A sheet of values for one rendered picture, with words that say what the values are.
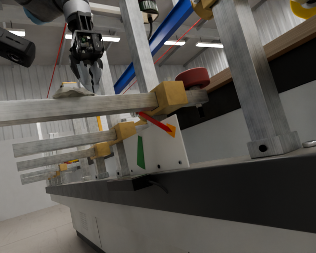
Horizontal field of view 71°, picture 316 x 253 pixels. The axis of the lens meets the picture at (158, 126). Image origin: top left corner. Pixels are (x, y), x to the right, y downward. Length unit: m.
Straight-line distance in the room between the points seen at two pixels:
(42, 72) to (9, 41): 8.94
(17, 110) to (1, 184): 8.08
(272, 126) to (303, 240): 0.14
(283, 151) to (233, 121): 0.33
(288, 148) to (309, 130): 0.22
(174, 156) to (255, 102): 0.20
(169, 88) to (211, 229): 0.27
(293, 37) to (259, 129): 0.24
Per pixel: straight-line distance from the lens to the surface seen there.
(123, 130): 0.64
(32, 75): 9.24
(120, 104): 0.41
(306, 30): 0.49
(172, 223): 0.56
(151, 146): 0.50
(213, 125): 0.65
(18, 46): 0.41
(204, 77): 0.52
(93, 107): 0.39
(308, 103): 0.51
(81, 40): 0.65
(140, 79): 0.52
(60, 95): 0.40
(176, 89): 0.45
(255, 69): 0.31
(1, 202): 8.45
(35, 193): 8.39
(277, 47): 0.51
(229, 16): 0.34
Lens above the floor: 0.73
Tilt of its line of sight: 8 degrees up
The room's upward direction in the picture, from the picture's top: 14 degrees counter-clockwise
